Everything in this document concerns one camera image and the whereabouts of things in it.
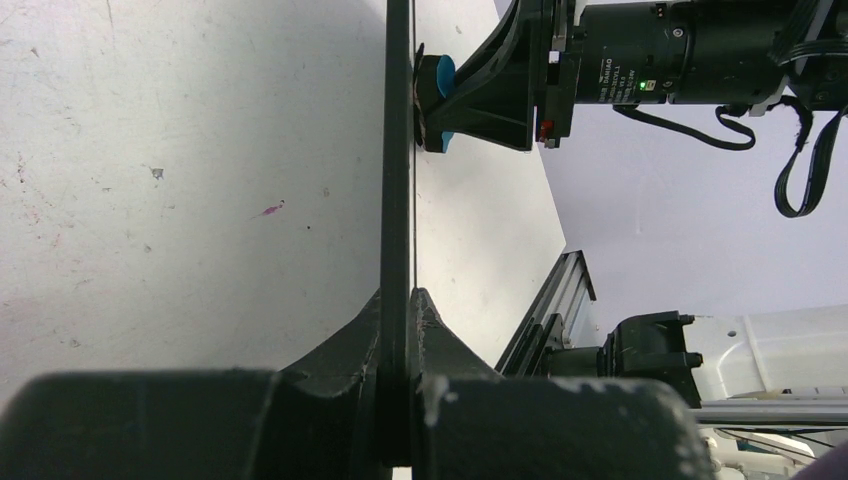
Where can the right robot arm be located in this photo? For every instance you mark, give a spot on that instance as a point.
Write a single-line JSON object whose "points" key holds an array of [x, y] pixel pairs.
{"points": [[665, 223]]}

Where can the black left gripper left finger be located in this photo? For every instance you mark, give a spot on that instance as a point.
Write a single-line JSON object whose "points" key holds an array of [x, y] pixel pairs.
{"points": [[320, 419]]}

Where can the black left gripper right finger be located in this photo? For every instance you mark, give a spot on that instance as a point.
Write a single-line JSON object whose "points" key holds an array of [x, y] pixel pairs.
{"points": [[458, 405]]}

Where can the blue whiteboard eraser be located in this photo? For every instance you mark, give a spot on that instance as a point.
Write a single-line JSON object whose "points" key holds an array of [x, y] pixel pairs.
{"points": [[433, 83]]}

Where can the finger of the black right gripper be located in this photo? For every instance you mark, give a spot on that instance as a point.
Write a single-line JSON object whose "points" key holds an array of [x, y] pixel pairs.
{"points": [[492, 100]]}

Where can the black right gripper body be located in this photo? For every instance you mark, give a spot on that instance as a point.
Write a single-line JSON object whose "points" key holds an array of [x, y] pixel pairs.
{"points": [[559, 43]]}

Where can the black framed small whiteboard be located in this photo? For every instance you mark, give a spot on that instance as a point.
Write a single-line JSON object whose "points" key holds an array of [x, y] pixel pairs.
{"points": [[395, 372]]}

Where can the aluminium frame rail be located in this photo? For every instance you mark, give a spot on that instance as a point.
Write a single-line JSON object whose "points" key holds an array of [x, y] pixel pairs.
{"points": [[545, 336]]}

